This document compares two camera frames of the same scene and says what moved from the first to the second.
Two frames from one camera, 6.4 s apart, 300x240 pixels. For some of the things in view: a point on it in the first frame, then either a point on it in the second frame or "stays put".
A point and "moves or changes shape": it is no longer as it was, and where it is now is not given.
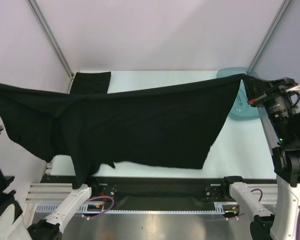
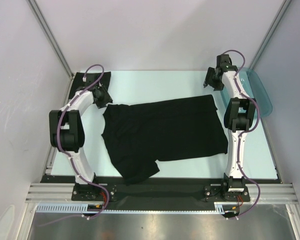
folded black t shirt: x=91 y=83 stays put
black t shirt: x=177 y=125 moves or changes shape
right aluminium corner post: x=270 y=33 stays put
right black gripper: x=262 y=92 → x=212 y=79
